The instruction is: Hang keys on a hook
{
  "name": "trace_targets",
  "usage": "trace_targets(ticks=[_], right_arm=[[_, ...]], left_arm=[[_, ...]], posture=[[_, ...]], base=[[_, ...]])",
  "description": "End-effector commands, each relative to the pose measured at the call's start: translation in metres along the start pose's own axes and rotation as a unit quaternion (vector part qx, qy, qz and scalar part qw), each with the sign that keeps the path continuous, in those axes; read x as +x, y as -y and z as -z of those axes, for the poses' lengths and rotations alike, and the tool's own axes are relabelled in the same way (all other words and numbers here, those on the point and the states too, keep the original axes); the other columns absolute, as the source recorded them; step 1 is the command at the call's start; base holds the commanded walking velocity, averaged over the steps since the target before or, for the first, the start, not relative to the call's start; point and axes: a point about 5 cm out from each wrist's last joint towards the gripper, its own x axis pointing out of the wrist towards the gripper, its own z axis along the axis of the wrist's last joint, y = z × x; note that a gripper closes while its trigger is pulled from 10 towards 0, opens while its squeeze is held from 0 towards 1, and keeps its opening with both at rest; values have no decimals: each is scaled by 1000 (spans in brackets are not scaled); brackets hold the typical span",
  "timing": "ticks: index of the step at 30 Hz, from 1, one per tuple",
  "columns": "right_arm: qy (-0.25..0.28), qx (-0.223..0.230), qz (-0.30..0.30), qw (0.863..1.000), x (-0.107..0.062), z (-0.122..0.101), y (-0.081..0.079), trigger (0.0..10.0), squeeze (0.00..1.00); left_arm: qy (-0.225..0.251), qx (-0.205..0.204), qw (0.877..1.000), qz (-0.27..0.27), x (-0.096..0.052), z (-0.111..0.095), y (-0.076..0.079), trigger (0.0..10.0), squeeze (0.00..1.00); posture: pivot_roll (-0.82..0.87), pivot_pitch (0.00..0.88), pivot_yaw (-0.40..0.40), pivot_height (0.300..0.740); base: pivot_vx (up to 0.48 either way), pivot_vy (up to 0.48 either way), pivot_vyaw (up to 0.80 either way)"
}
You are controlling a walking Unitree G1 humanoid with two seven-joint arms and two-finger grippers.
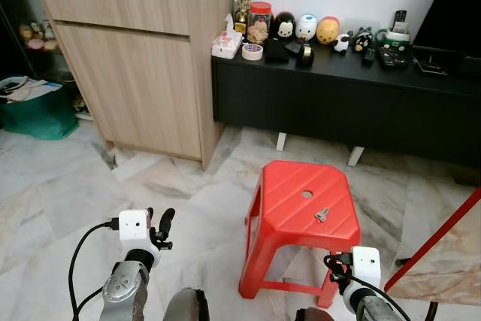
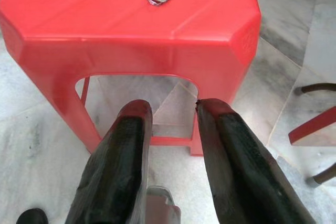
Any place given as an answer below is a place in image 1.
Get white pink tissue box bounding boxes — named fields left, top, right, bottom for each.
left=211, top=14, right=244, bottom=60

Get small gold trophy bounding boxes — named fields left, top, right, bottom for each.
left=233, top=0, right=253, bottom=35

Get white round plush toy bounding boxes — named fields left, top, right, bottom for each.
left=295, top=14, right=319, bottom=43

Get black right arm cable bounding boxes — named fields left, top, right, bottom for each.
left=324, top=253, right=412, bottom=321

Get white tape roll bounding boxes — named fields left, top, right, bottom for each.
left=241, top=44, right=265, bottom=62

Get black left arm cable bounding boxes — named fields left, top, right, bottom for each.
left=68, top=218, right=121, bottom=321

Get black television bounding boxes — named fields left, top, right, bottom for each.
left=413, top=0, right=481, bottom=59

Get black phone handset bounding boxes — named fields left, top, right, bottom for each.
left=392, top=10, right=409, bottom=35

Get light wooden cabinet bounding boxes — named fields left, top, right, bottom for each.
left=26, top=0, right=235, bottom=170

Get marble table with red edge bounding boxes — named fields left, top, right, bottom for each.
left=383, top=187, right=481, bottom=307

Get black square pouch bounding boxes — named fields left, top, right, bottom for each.
left=264, top=38, right=291, bottom=65

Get wide black remote control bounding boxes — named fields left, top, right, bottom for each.
left=377, top=48, right=411, bottom=71

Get white papers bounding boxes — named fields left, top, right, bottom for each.
left=2, top=77, right=64, bottom=104

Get small black plush toy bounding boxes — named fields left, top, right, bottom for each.
left=352, top=27, right=375, bottom=53

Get red plastic stool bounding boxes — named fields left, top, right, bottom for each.
left=238, top=160, right=362, bottom=309

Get green white mug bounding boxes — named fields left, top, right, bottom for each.
left=376, top=28, right=413, bottom=56

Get black mouse plush toy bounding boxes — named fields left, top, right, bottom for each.
left=271, top=11, right=297, bottom=42

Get black low console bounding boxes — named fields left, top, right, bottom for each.
left=212, top=39, right=481, bottom=170

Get clear jar with red lid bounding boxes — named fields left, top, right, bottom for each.
left=247, top=2, right=274, bottom=46

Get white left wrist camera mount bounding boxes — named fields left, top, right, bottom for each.
left=118, top=209, right=162, bottom=262

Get grey robot right leg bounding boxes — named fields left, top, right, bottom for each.
left=295, top=307, right=336, bottom=321

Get small white black plush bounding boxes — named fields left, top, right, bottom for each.
left=334, top=32, right=353, bottom=53

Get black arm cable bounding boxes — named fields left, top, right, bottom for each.
left=68, top=218, right=121, bottom=321
left=324, top=253, right=412, bottom=321

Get black tape dispenser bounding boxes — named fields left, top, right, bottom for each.
left=295, top=42, right=316, bottom=67

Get green bag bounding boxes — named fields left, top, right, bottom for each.
left=0, top=76, right=80, bottom=141

